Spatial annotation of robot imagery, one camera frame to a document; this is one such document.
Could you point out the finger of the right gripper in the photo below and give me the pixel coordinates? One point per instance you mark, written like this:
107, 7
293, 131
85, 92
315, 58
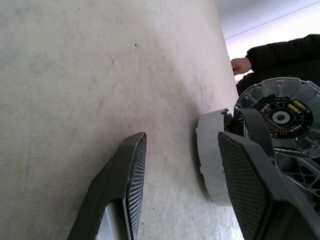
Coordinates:
257, 130

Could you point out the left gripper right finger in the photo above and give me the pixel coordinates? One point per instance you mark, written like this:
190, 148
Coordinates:
250, 187

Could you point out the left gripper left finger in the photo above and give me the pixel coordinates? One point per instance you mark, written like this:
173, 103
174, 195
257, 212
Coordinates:
112, 180

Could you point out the grey spoked motor disc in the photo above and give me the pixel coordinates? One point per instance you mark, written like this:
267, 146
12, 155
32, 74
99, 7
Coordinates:
280, 117

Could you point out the person's bare hand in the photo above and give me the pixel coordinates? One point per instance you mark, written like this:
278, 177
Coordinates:
241, 65

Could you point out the person in black jacket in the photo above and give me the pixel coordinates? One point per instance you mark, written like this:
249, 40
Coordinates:
275, 80

